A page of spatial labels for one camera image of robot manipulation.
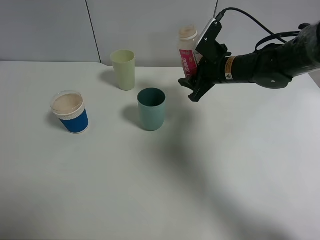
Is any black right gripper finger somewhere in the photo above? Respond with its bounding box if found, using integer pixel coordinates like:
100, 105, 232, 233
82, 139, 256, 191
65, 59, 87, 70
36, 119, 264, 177
188, 82, 215, 102
178, 76, 197, 90

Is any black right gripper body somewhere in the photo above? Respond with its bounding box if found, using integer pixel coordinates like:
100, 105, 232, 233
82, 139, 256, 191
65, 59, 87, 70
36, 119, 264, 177
196, 43, 231, 88

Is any clear bottle with pink label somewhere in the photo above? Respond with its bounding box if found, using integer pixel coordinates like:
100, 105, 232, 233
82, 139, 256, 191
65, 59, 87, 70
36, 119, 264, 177
177, 24, 198, 78

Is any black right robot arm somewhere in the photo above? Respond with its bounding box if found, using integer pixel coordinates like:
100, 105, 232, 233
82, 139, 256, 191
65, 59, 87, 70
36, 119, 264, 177
178, 21, 320, 102

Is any teal plastic cup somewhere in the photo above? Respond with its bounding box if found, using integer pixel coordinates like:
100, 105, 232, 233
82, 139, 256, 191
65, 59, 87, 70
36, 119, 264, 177
137, 87, 166, 131

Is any pale yellow plastic cup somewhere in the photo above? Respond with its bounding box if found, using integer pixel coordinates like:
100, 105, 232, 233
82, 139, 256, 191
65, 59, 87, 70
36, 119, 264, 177
110, 49, 135, 91

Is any blue cup with clear lid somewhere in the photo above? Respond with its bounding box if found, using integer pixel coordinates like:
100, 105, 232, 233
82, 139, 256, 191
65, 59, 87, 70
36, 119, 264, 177
50, 90, 89, 134

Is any black wrist camera with silver top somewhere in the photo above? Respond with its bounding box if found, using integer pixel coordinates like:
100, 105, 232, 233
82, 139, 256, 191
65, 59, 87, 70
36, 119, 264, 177
193, 18, 225, 62

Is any black camera cable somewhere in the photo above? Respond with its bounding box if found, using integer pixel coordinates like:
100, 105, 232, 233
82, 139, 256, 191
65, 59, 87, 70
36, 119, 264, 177
214, 7, 311, 52

